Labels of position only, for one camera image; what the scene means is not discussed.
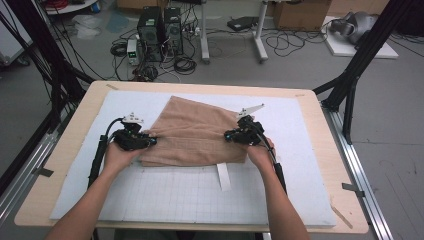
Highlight tangled cable bundle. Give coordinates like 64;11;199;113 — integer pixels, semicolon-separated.
131;64;160;83

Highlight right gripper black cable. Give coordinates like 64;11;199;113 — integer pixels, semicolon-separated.
256;129;288;195

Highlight beige masking tape strip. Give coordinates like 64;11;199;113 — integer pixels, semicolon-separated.
329;196;354;230

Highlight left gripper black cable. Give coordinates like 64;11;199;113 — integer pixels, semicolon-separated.
87;117;125;190

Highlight white foam grid mat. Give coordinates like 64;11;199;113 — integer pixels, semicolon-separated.
49;89;338;229

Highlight person's right hand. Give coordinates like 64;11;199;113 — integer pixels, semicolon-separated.
247;138;276;174

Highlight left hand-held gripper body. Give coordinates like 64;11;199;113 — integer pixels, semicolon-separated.
113;112;148;152

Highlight brown cardboard box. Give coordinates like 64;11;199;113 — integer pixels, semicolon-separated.
273;0;333;32

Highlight slim black computer tower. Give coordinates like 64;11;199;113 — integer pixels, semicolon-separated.
163;7;184;56

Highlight clear plastic sheet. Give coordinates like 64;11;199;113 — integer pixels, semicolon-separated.
71;14;103;40

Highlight white floor board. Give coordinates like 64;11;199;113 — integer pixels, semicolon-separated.
321;15;400;60

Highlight large black computer tower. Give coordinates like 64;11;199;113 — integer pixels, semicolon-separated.
137;5;165;63

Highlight round white table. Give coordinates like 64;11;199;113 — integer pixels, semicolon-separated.
43;0;100;16

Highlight person's left hand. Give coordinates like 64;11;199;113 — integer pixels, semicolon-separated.
103;142;148;178

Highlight loose black floor cable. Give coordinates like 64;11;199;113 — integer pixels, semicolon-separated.
264;28;328;58

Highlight white power supply unit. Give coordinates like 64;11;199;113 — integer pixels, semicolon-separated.
126;39;140;66

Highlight grey rounded device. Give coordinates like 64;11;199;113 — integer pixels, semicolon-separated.
329;11;380;46

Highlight coiled black cable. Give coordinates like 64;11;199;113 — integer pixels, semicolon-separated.
109;41;129;58
173;55;198;76

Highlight tan terry towel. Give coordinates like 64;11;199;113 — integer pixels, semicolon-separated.
139;95;250;193

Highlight red cable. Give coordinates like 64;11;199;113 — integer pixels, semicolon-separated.
44;0;69;10

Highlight white desk frame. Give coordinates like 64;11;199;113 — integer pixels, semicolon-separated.
198;0;270;65

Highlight black metal frame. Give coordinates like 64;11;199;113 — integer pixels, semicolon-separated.
312;0;424;145
0;0;96;198

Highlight aluminium rail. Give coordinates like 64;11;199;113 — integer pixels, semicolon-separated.
321;103;396;240
0;106;73;228

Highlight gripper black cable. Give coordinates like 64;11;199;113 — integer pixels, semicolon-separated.
87;117;125;190
256;129;288;195

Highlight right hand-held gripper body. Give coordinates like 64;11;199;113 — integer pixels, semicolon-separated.
236;103;266;147

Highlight white cabinet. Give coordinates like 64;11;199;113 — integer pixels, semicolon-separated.
0;13;34;66

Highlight flat black device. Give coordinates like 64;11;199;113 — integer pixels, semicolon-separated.
227;15;260;33

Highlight grey tape strip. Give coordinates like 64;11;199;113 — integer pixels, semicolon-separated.
31;167;54;178
341;182;366;198

